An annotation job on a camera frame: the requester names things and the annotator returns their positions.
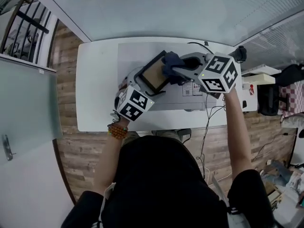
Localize black framed picture frame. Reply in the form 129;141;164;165
137;50;172;94

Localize dark blue cloth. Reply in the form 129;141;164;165
161;51;186;86

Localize black metal railing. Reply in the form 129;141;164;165
0;0;60;65

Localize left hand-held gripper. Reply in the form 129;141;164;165
114;66;167;123

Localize beige box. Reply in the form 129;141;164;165
241;72;276;86

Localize white table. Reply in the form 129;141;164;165
76;36;259;133

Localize black cable with plug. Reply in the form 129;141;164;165
187;40;213;55

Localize person's khaki trousers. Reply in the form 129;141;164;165
123;129;192;143

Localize black tumbler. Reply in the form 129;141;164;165
232;45;248;64

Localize black mesh chair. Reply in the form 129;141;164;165
257;84;281;116

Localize orange beaded bracelet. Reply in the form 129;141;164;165
107;123;129;140

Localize white flat cardboard box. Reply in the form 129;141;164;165
117;41;216;112

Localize pile of cardboard and papers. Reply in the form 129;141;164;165
260;159;304;210

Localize person's left hand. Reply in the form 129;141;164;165
118;77;128;91

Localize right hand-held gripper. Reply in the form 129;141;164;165
171;51;239;100

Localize person's right forearm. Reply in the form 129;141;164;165
222;86;254;179

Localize metal door handle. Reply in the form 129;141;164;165
1;133;17;162

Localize person's left forearm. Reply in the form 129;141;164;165
93;117;130;196

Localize black office chair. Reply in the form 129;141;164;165
275;64;304;88

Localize person's black shirt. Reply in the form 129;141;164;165
61;135;277;228

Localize checkered cloth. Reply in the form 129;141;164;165
277;83;304;117

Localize white side desk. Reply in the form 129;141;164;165
240;64;277;113

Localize frosted glass door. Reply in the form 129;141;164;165
0;55;64;167

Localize black device with screen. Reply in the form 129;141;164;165
177;128;192;143

